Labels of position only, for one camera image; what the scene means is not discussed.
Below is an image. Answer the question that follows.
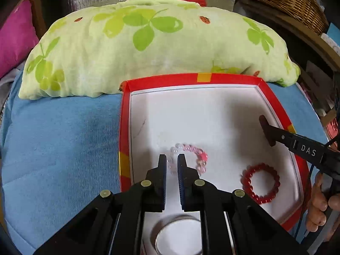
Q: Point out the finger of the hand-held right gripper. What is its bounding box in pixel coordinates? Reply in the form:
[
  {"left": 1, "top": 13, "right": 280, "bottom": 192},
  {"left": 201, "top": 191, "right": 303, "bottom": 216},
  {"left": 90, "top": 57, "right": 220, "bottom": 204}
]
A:
[{"left": 267, "top": 126, "right": 293, "bottom": 150}]

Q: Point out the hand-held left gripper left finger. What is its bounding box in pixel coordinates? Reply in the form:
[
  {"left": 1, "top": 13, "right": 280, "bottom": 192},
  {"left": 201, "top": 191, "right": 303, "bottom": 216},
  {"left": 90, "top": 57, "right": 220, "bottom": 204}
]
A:
[{"left": 33, "top": 154, "right": 168, "bottom": 255}]

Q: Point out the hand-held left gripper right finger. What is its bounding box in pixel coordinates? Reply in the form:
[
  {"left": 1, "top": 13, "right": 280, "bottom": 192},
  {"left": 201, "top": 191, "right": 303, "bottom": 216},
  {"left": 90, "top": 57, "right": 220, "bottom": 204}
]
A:
[{"left": 177, "top": 153, "right": 309, "bottom": 255}]

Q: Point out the pink and clear bead bracelet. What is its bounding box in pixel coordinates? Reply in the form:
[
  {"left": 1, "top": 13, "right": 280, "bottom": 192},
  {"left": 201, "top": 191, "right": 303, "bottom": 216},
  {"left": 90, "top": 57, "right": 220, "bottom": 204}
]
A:
[{"left": 167, "top": 143, "right": 209, "bottom": 176}]

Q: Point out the red cardboard box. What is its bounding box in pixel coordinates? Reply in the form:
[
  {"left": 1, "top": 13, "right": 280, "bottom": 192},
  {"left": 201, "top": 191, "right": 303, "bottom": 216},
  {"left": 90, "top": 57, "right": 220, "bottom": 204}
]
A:
[{"left": 118, "top": 73, "right": 310, "bottom": 255}]

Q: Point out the person's right hand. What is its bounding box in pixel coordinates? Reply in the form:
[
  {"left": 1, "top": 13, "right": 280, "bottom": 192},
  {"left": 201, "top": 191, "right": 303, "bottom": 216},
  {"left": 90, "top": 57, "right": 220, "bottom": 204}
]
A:
[{"left": 305, "top": 173, "right": 330, "bottom": 233}]

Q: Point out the silver metal bangle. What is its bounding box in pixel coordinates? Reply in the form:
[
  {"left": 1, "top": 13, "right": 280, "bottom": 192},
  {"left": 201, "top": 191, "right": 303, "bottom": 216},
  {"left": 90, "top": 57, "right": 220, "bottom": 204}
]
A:
[{"left": 150, "top": 215, "right": 205, "bottom": 255}]

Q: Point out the wooden shelf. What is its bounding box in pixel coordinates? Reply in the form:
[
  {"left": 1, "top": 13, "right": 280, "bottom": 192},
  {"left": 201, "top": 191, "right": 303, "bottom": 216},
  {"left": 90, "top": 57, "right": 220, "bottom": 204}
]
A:
[{"left": 239, "top": 0, "right": 340, "bottom": 117}]

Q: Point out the green clover print pillow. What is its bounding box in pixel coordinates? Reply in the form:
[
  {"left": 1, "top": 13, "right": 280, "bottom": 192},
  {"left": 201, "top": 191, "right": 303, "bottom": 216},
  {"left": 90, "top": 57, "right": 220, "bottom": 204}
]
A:
[{"left": 18, "top": 0, "right": 302, "bottom": 100}]

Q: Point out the light blue card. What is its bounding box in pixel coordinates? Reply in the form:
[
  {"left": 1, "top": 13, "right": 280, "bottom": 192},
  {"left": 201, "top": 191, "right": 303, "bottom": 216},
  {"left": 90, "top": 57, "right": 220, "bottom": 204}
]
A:
[{"left": 327, "top": 23, "right": 340, "bottom": 48}]

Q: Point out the wicker basket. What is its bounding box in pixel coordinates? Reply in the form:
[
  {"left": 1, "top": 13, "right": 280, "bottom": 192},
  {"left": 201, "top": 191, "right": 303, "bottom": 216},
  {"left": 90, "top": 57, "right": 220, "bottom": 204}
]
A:
[{"left": 247, "top": 0, "right": 330, "bottom": 34}]

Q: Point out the magenta cushion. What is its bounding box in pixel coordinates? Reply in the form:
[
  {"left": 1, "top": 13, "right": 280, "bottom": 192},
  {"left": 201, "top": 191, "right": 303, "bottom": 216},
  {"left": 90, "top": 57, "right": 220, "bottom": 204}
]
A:
[{"left": 0, "top": 0, "right": 40, "bottom": 78}]

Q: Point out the black cable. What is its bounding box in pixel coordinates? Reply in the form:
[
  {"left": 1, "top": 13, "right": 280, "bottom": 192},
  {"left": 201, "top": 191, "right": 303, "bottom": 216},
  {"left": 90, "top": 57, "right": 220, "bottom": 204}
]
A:
[{"left": 293, "top": 162, "right": 312, "bottom": 238}]

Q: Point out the red bead bracelet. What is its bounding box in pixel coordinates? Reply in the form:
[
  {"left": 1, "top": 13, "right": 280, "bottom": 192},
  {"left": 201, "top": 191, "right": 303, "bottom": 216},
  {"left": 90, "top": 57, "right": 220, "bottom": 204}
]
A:
[{"left": 240, "top": 163, "right": 281, "bottom": 205}]

